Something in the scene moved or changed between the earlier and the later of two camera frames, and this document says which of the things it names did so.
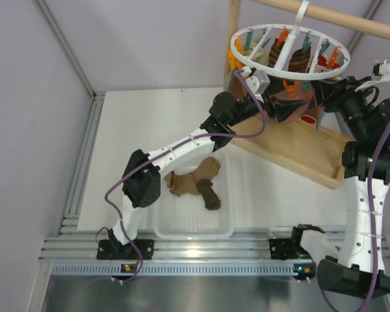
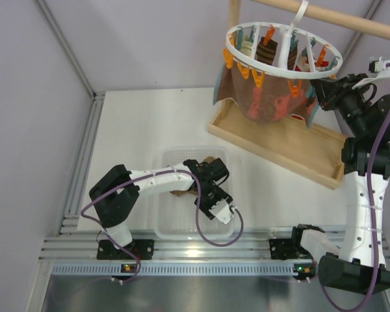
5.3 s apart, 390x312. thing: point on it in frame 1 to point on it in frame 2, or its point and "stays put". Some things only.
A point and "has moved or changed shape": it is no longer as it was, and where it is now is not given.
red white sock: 322,66 to 304,65
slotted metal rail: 180,269 stays put
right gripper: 337,91 stays put
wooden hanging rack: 302,147 stays put
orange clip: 292,89 has moved or changed shape
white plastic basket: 185,217 stays put
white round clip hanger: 283,67 has moved or changed shape
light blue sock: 319,119 to 312,116
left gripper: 282,108 to 220,195
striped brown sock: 299,62 to 292,53
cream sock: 262,58 to 246,48
